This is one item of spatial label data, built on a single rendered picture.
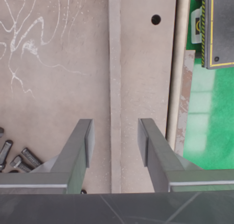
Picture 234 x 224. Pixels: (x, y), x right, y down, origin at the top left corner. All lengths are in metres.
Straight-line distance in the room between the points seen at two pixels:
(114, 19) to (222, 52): 1.34
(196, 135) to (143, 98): 1.76
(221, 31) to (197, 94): 0.63
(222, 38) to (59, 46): 1.38
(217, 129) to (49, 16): 1.98
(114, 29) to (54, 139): 0.19
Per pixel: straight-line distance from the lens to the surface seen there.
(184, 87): 0.43
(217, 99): 1.97
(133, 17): 0.26
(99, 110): 0.26
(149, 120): 0.15
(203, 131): 2.02
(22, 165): 0.33
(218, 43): 1.52
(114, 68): 0.24
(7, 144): 0.32
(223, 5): 1.56
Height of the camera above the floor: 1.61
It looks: 74 degrees down
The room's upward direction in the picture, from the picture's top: 176 degrees clockwise
